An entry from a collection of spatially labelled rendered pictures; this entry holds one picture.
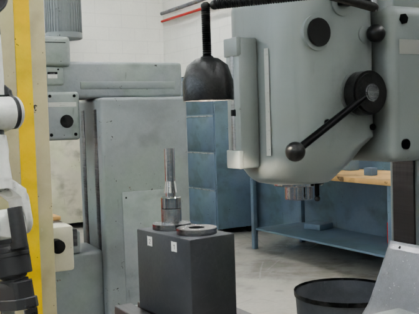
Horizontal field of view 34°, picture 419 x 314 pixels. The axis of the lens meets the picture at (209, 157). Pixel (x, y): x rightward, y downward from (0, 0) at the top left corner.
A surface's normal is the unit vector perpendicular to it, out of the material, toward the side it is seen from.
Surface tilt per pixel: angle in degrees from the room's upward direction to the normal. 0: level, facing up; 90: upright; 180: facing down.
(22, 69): 90
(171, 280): 90
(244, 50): 90
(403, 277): 65
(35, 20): 90
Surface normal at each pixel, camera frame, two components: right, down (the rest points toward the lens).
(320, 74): 0.50, 0.03
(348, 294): -0.26, 0.00
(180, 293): -0.80, 0.06
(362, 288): -0.47, 0.00
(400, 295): -0.80, -0.40
